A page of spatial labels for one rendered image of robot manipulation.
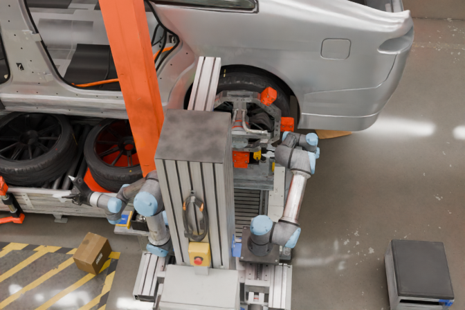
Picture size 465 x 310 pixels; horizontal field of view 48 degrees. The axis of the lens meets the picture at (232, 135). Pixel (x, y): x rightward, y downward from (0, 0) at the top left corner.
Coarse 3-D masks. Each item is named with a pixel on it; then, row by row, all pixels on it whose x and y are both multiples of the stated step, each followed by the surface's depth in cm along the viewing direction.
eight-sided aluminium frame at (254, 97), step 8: (216, 96) 341; (224, 96) 334; (232, 96) 334; (240, 96) 334; (248, 96) 334; (256, 96) 334; (216, 104) 340; (264, 104) 336; (272, 104) 342; (272, 112) 341; (280, 112) 345; (280, 120) 346; (272, 136) 361; (248, 144) 374; (256, 144) 372
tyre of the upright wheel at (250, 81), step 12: (228, 72) 343; (240, 72) 341; (252, 72) 341; (264, 72) 345; (228, 84) 337; (240, 84) 336; (252, 84) 335; (264, 84) 337; (276, 84) 345; (288, 96) 356; (288, 108) 350
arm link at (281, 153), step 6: (288, 132) 331; (282, 138) 330; (288, 138) 317; (294, 138) 323; (282, 144) 302; (288, 144) 307; (294, 144) 319; (276, 150) 297; (282, 150) 292; (288, 150) 291; (276, 156) 295; (282, 156) 290; (288, 156) 289; (282, 162) 291
